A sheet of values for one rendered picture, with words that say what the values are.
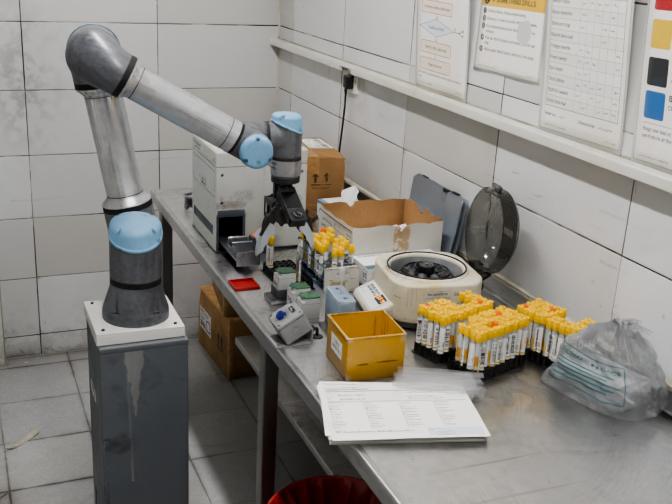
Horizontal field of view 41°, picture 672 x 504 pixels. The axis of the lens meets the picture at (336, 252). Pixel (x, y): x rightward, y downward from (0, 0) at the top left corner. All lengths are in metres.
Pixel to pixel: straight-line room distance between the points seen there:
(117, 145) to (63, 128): 1.68
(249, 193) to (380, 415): 1.02
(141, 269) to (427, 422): 0.72
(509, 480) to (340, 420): 0.33
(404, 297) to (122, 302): 0.65
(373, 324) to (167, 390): 0.50
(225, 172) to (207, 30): 1.37
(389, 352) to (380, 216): 0.87
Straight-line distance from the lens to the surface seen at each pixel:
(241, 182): 2.54
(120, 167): 2.10
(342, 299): 2.02
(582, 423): 1.84
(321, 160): 3.01
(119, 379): 2.06
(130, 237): 1.99
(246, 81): 3.88
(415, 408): 1.77
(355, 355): 1.85
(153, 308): 2.06
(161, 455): 2.18
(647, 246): 1.95
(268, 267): 2.41
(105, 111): 2.07
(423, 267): 2.20
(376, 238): 2.41
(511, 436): 1.75
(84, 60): 1.94
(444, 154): 2.61
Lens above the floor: 1.74
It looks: 19 degrees down
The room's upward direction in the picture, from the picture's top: 3 degrees clockwise
